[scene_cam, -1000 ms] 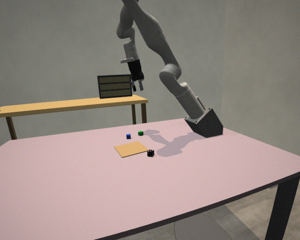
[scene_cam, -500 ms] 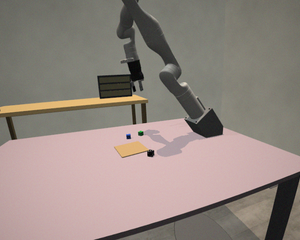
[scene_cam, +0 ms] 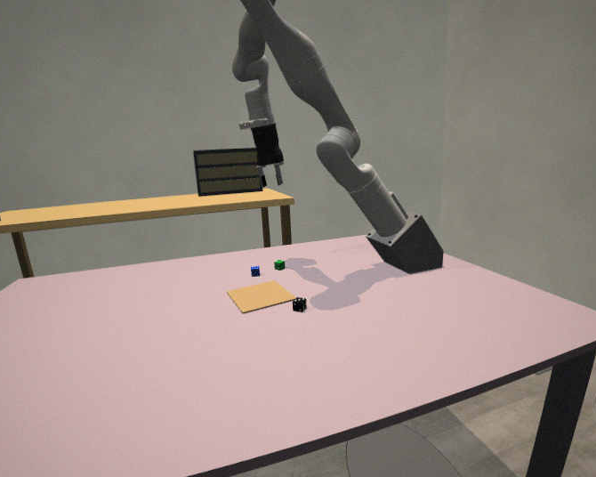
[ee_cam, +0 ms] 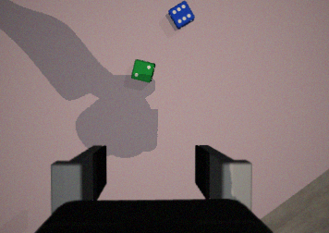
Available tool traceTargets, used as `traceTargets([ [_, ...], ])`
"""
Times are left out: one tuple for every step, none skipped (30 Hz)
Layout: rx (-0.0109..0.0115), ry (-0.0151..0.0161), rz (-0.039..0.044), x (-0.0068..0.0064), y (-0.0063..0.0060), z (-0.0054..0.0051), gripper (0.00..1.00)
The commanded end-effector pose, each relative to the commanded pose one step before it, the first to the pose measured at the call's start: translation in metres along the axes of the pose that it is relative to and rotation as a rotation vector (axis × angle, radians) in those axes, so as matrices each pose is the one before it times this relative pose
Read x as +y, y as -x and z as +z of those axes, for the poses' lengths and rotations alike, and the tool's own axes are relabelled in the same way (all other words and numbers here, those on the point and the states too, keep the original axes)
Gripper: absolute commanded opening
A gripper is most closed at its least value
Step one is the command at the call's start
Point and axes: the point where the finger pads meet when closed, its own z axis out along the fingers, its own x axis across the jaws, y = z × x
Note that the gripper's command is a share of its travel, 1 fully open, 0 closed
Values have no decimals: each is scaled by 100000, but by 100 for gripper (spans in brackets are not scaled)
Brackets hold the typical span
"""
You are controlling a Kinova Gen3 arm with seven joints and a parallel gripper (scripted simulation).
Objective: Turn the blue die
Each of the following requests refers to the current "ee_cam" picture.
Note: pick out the blue die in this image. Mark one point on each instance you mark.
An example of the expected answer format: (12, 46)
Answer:
(181, 14)

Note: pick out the green die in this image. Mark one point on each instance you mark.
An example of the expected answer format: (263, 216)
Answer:
(143, 70)

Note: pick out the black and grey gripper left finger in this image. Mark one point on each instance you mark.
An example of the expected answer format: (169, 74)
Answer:
(82, 178)

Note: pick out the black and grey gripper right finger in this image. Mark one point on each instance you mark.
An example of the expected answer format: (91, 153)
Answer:
(220, 177)

